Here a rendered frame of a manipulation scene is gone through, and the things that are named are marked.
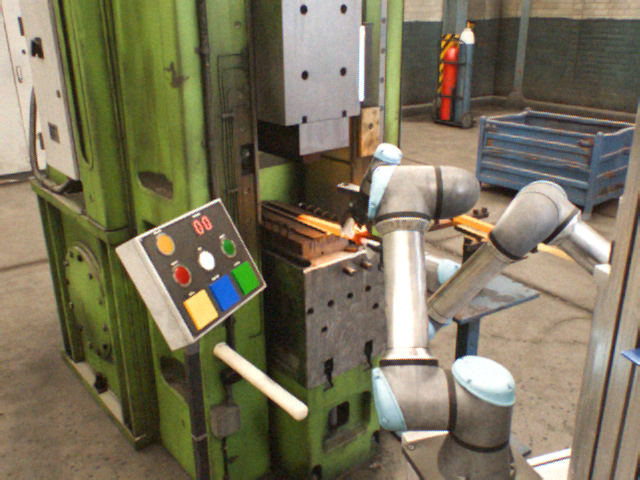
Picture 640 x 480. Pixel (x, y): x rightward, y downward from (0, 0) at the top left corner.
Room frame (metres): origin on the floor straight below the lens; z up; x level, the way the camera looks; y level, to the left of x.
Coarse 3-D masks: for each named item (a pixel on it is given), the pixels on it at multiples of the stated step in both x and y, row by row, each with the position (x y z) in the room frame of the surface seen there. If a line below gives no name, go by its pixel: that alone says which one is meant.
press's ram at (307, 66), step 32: (256, 0) 1.89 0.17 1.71; (288, 0) 1.81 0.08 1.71; (320, 0) 1.88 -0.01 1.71; (352, 0) 1.96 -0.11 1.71; (256, 32) 1.90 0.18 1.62; (288, 32) 1.81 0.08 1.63; (320, 32) 1.88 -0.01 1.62; (352, 32) 1.96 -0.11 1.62; (256, 64) 1.90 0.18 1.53; (288, 64) 1.80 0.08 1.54; (320, 64) 1.88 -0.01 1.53; (352, 64) 1.96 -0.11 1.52; (256, 96) 1.91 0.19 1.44; (288, 96) 1.80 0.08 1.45; (320, 96) 1.88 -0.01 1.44; (352, 96) 1.96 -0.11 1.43
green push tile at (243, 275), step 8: (240, 264) 1.53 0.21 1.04; (248, 264) 1.54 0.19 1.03; (232, 272) 1.48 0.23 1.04; (240, 272) 1.50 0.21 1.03; (248, 272) 1.52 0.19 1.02; (240, 280) 1.48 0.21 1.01; (248, 280) 1.50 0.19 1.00; (256, 280) 1.52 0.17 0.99; (240, 288) 1.47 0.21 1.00; (248, 288) 1.48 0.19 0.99
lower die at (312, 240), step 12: (276, 204) 2.19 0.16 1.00; (288, 204) 2.21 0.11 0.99; (276, 216) 2.07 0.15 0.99; (288, 216) 2.05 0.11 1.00; (312, 216) 2.06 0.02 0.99; (276, 228) 1.98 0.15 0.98; (300, 228) 1.94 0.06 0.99; (312, 228) 1.94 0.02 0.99; (276, 240) 1.94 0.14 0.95; (300, 240) 1.86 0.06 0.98; (312, 240) 1.85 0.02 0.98; (324, 240) 1.89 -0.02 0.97; (336, 240) 1.92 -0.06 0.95; (300, 252) 1.83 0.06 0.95; (312, 252) 1.85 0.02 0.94; (324, 252) 1.89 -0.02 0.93
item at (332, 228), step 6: (300, 216) 2.02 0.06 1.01; (306, 216) 2.01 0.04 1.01; (312, 222) 1.96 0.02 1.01; (318, 222) 1.94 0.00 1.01; (324, 222) 1.93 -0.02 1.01; (324, 228) 1.91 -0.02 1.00; (330, 228) 1.88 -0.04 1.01; (336, 228) 1.86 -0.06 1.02; (336, 234) 1.86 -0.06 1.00; (354, 234) 1.79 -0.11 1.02; (360, 234) 1.77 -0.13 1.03; (366, 234) 1.77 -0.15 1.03; (354, 240) 1.79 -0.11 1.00; (360, 240) 1.77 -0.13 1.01; (372, 240) 1.73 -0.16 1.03; (378, 240) 1.71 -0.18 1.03
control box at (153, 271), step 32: (192, 224) 1.47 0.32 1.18; (224, 224) 1.57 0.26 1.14; (128, 256) 1.32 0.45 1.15; (160, 256) 1.33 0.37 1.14; (192, 256) 1.41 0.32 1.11; (224, 256) 1.50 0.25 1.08; (160, 288) 1.29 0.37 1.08; (192, 288) 1.35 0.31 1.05; (256, 288) 1.52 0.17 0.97; (160, 320) 1.29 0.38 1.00; (192, 320) 1.29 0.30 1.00
